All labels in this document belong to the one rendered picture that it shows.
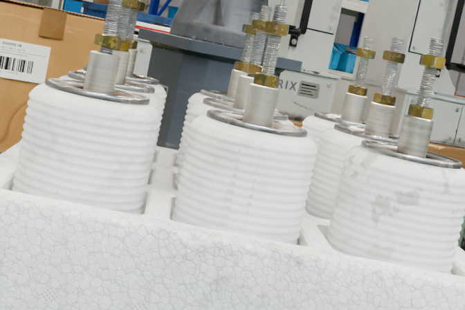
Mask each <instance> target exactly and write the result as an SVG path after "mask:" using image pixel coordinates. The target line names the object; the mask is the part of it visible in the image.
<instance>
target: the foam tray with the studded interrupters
mask: <svg viewBox="0 0 465 310"><path fill-rule="evenodd" d="M20 147H21V144H20V141H19V142H18V143H17V144H15V145H13V146H12V147H11V148H10V149H8V150H6V151H5V152H4V153H2V154H0V310H465V251H464V250H462V249H461V248H460V247H459V246H457V247H456V249H457V252H456V253H455V254H454V256H455V260H454V262H452V263H453V267H452V269H451V270H450V271H451V274H447V273H441V272H437V271H430V270H426V269H422V268H415V267H411V266H404V265H400V264H393V263H389V262H382V261H378V260H375V259H368V258H364V257H357V256H353V255H347V254H344V253H340V252H338V251H336V250H334V249H333V248H332V247H331V246H330V245H329V243H328V241H327V233H328V232H329V231H328V228H329V226H330V225H331V224H330V220H328V219H321V218H318V217H315V216H312V215H310V214H309V213H308V212H307V211H306V210H305V209H306V208H304V215H303V216H302V218H303V221H302V223H301V229H300V231H299V232H300V236H299V237H298V244H297V245H295V244H288V243H284V242H280V241H273V240H269V239H262V238H258V237H251V236H247V235H240V234H236V233H232V232H226V231H221V230H215V229H211V228H204V227H200V226H193V225H189V224H182V223H179V222H176V221H172V214H173V213H174V211H173V208H174V206H175V199H176V198H177V197H176V193H177V191H178V190H175V189H174V186H175V180H176V174H177V173H178V170H177V167H175V166H176V160H177V159H178V158H177V155H178V154H179V151H178V150H176V149H169V148H165V147H159V146H156V148H155V150H156V152H155V154H154V159H153V163H152V166H151V169H152V170H151V172H150V173H149V174H150V178H149V180H148V181H149V184H146V185H147V189H146V191H145V198H144V199H143V200H144V204H143V206H142V208H143V211H142V213H141V214H140V215H136V214H131V213H126V212H120V211H115V210H109V209H105V208H98V207H94V206H87V205H83V204H79V203H72V202H68V201H61V200H57V199H50V198H46V197H40V196H35V195H31V194H24V193H20V192H14V191H12V186H13V185H14V183H13V180H14V178H15V170H16V169H17V168H16V164H17V162H18V160H17V157H18V155H19V154H20V153H19V148H20Z"/></svg>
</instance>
